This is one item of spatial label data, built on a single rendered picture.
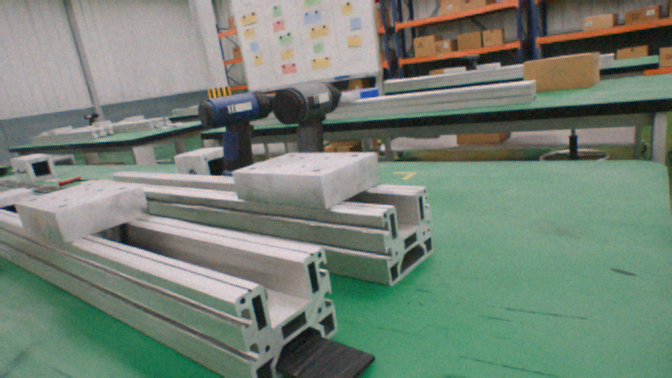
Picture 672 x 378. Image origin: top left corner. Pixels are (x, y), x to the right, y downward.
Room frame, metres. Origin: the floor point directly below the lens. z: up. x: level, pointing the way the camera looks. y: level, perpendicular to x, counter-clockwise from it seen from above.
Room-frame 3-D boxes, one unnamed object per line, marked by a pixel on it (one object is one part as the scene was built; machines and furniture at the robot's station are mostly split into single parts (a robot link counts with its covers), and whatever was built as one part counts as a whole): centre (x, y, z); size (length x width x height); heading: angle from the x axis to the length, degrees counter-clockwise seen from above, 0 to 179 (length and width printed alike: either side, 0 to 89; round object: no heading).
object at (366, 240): (0.73, 0.23, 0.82); 0.80 x 0.10 x 0.09; 49
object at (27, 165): (1.74, 1.18, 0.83); 0.11 x 0.10 x 0.10; 136
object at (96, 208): (0.59, 0.35, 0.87); 0.16 x 0.11 x 0.07; 49
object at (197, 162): (1.08, 0.33, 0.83); 0.11 x 0.10 x 0.10; 145
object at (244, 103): (0.94, 0.16, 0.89); 0.20 x 0.08 x 0.22; 124
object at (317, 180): (0.57, 0.04, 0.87); 0.16 x 0.11 x 0.07; 49
